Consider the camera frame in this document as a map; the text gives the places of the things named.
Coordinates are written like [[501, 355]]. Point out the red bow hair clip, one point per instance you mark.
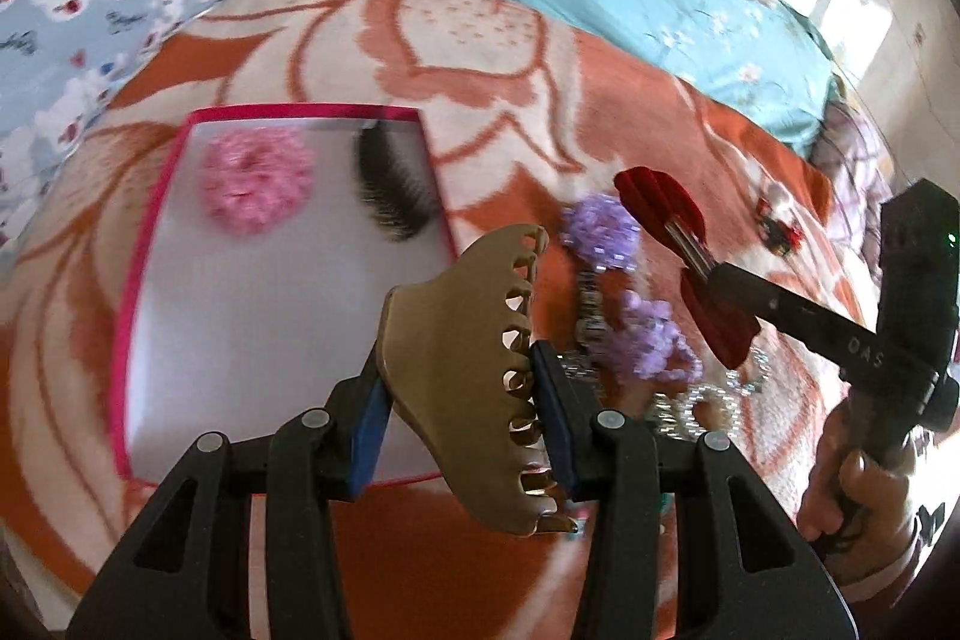
[[660, 197]]

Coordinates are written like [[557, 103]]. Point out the pink-rimmed shallow box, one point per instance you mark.
[[247, 310]]

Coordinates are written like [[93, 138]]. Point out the purple scrunchie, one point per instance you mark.
[[600, 231]]

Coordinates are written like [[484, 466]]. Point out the orange and white blanket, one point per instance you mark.
[[570, 108]]

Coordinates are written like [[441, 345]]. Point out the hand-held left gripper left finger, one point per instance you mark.
[[371, 419]]

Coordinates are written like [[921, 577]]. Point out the person's right hand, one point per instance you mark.
[[855, 490]]

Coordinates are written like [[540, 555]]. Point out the purple beaded hair accessory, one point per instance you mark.
[[652, 336]]

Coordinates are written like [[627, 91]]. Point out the pink scrunchie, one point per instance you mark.
[[255, 183]]

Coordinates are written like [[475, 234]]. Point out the small red hair clip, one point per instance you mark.
[[776, 224]]

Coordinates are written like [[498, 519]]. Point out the silver brooch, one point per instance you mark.
[[754, 366]]

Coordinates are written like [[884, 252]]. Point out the floral cloth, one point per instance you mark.
[[855, 160]]

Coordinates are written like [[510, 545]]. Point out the silver wristwatch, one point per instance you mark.
[[592, 317]]

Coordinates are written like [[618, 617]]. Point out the black feather hair clip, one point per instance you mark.
[[390, 183]]

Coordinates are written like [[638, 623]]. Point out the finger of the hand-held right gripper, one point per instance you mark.
[[795, 310]]

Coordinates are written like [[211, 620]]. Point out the blue bear print pillow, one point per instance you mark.
[[97, 10]]

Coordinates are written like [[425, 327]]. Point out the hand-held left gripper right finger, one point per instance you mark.
[[551, 407]]

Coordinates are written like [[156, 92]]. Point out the person's right forearm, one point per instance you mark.
[[881, 580]]

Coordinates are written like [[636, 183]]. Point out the tan hair claw clip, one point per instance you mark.
[[450, 355]]

